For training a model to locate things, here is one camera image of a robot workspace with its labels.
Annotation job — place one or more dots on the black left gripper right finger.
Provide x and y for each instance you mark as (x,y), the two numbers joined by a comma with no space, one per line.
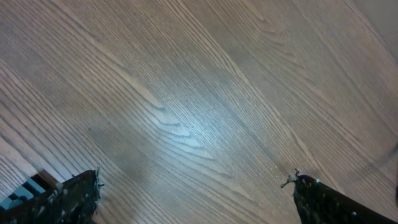
(317,203)

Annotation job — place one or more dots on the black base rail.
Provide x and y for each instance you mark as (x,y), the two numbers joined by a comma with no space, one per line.
(32,187)

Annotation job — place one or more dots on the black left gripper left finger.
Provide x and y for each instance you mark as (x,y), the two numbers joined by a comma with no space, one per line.
(73,201)

